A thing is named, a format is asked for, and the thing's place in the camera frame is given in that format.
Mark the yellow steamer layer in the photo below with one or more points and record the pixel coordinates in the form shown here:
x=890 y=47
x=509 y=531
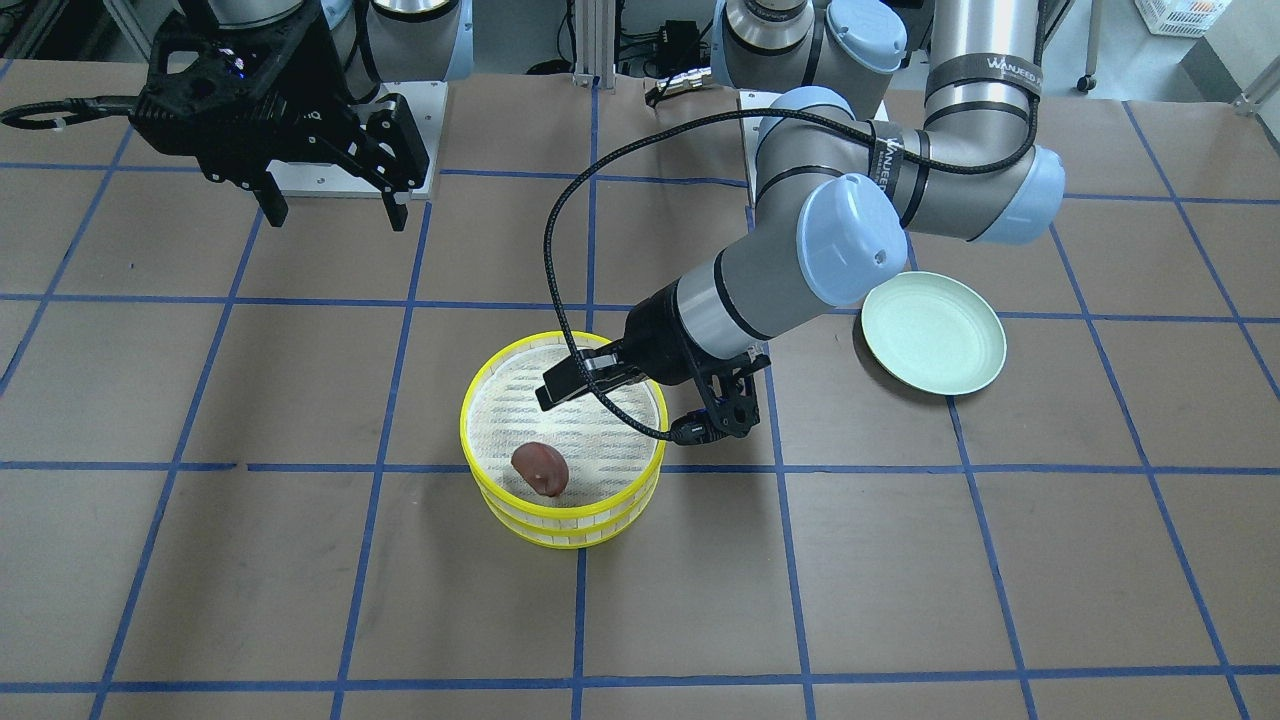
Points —
x=500 y=412
x=570 y=528

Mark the brown bun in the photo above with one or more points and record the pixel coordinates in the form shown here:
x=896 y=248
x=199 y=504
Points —
x=543 y=467

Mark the aluminium frame post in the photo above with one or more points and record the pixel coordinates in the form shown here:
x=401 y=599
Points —
x=595 y=26

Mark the light green plate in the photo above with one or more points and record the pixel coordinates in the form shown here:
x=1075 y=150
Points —
x=934 y=334

